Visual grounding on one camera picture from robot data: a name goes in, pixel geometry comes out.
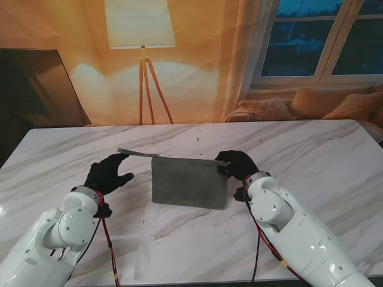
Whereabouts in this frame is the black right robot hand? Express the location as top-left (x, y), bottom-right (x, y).
top-left (214, 150), bottom-right (260, 182)

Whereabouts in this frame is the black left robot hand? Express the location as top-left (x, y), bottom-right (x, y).
top-left (84, 152), bottom-right (135, 197)

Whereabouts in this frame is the grey suede zip pouch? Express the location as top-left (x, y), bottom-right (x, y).
top-left (117, 148), bottom-right (230, 210)

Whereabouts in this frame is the beige sofa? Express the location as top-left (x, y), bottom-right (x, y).
top-left (224, 85), bottom-right (383, 141)

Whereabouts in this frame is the cream knitted cushion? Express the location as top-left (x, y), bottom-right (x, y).
top-left (238, 97), bottom-right (297, 121)

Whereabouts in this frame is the plain tan cushion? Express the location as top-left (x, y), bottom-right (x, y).
top-left (291, 86), bottom-right (376, 120)

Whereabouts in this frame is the beige curtain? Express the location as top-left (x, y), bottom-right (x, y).
top-left (221, 0), bottom-right (281, 123)

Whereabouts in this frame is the dark flat television screen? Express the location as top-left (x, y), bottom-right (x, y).
top-left (0, 48), bottom-right (92, 128)

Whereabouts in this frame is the orange knitted cushion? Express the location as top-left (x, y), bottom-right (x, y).
top-left (323, 91), bottom-right (383, 121)

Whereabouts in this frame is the white framed window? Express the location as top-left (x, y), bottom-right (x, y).
top-left (250, 0), bottom-right (383, 90)

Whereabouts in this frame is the floor lamp with wooden legs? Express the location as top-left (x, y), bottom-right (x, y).
top-left (104, 0), bottom-right (177, 125)

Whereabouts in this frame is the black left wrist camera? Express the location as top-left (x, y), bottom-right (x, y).
top-left (93, 203), bottom-right (114, 219)

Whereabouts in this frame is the red black left arm cable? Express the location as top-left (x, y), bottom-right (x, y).
top-left (64, 191), bottom-right (121, 287)

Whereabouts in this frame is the red black arm cable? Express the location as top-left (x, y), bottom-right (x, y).
top-left (242, 178), bottom-right (309, 283)
top-left (64, 191), bottom-right (121, 287)

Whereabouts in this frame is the red black right arm cable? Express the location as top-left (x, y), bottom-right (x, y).
top-left (242, 178), bottom-right (309, 283)

